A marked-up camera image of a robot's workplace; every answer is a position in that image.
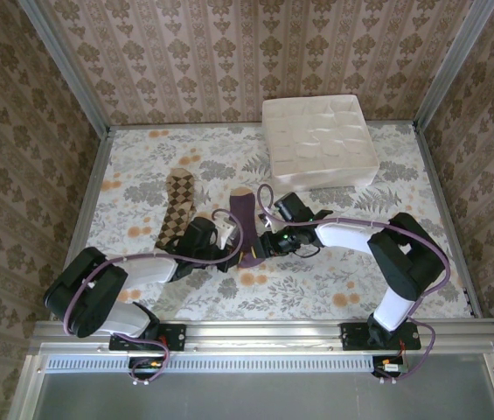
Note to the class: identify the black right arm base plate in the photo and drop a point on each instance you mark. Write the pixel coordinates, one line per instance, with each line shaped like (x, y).
(353, 337)

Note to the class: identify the aluminium table side rail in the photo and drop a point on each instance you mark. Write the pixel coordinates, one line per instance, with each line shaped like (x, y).
(85, 219)
(447, 210)

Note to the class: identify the floral tablecloth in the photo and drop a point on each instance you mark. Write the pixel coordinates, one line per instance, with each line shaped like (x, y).
(229, 297)

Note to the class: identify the brown argyle sock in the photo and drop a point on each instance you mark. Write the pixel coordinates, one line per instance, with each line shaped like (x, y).
(178, 197)

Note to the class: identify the grey metal panel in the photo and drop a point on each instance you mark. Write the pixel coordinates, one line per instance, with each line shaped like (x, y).
(264, 398)

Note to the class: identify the purple sock with tan toe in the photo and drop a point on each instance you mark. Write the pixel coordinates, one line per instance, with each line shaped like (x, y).
(243, 210)

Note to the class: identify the long aluminium mounting rail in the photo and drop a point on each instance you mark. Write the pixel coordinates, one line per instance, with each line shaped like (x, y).
(264, 337)

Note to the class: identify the aluminium frame post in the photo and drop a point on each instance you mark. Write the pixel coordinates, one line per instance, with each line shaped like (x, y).
(452, 65)
(63, 65)

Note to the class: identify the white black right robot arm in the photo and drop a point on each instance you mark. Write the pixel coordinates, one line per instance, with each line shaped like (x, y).
(343, 238)

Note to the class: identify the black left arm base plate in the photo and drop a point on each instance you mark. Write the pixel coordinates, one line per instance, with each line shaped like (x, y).
(176, 337)

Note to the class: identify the small electronics board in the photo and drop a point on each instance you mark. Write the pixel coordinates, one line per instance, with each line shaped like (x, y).
(146, 365)
(391, 366)

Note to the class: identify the white divided organizer box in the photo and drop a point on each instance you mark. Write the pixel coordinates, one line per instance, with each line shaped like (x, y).
(316, 140)

